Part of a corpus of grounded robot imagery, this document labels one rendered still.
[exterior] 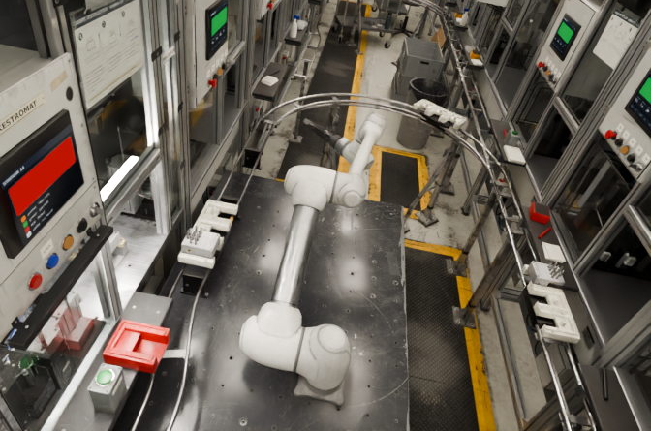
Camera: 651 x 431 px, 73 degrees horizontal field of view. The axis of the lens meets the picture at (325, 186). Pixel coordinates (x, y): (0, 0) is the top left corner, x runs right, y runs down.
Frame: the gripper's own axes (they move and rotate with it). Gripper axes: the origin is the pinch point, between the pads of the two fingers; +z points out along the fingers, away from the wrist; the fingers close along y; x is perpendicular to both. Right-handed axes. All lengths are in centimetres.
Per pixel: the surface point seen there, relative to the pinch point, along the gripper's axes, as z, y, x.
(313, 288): -59, -6, -66
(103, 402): -48, -80, -129
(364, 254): -65, 12, -37
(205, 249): -23, -41, -83
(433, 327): -115, 86, -34
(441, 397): -138, 64, -65
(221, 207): -6, -22, -65
